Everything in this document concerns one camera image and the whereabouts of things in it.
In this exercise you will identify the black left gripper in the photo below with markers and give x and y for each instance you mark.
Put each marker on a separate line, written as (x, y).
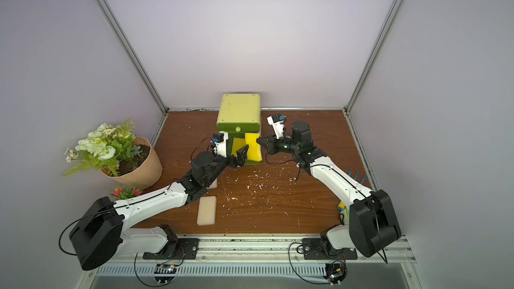
(238, 161)

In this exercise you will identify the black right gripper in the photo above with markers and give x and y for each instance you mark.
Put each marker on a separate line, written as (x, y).
(272, 143)

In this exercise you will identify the yellow sponge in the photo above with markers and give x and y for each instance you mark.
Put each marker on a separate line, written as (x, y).
(254, 149)
(237, 144)

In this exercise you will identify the green drawer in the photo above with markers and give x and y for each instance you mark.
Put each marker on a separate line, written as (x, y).
(245, 127)
(247, 161)

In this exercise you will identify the green top drawer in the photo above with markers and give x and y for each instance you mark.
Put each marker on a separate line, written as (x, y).
(245, 127)

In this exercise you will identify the yellow-green drawer cabinet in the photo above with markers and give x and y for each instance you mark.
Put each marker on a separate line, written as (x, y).
(239, 108)

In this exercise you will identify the cream sponge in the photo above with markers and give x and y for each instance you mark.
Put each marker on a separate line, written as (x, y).
(214, 184)
(207, 211)

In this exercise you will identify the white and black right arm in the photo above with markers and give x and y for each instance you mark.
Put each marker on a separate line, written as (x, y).
(372, 224)

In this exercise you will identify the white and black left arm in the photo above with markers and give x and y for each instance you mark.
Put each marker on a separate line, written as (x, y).
(107, 229)

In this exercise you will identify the tan paper flower pot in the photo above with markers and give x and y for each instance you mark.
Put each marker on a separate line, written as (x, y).
(144, 173)

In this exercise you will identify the small pink flower pot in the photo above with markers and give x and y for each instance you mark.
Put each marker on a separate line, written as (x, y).
(124, 192)

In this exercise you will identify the white flower bouquet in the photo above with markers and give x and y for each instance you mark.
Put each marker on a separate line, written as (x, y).
(104, 148)

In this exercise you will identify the left controller board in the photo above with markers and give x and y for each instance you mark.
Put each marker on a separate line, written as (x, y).
(164, 273)

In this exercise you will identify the controller board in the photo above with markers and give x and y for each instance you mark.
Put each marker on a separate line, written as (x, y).
(164, 273)
(336, 272)

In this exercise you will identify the right controller board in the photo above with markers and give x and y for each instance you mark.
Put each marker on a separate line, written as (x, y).
(336, 272)

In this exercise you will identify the aluminium front rail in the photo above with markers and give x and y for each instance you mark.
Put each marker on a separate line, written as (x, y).
(222, 247)

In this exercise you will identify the blue garden rake yellow handle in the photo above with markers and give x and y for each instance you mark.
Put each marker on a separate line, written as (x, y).
(341, 206)

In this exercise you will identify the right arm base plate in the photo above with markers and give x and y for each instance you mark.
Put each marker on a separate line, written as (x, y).
(319, 249)

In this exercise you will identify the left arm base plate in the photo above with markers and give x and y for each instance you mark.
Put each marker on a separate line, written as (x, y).
(183, 248)

